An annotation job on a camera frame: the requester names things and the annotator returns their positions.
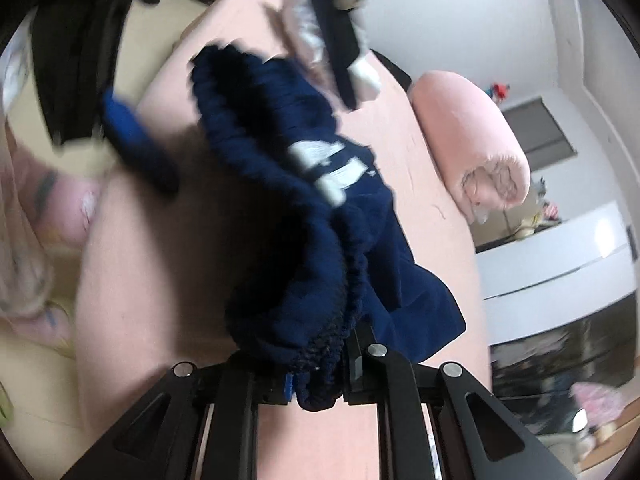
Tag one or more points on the navy blue white-striped garment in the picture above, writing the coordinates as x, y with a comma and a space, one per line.
280, 220

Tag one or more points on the bed with pink sheet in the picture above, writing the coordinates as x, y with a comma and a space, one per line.
175, 285

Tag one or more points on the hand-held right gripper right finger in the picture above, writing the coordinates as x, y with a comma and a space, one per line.
395, 400

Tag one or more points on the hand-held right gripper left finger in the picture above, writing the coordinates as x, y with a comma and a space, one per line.
235, 410

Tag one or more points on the pink printed hanging garment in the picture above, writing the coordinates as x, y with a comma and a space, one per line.
600, 402

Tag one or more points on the dark grey door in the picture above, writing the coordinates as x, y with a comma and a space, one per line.
540, 127

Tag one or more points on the red plush toy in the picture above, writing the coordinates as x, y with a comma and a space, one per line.
497, 91

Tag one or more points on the black glass wardrobe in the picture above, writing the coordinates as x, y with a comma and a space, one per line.
575, 340

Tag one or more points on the rolled pink blanket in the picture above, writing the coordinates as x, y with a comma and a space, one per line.
465, 125

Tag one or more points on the pink printed cloth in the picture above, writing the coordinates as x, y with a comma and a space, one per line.
45, 200

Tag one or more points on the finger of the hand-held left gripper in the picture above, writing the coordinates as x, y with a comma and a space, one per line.
132, 135
340, 45

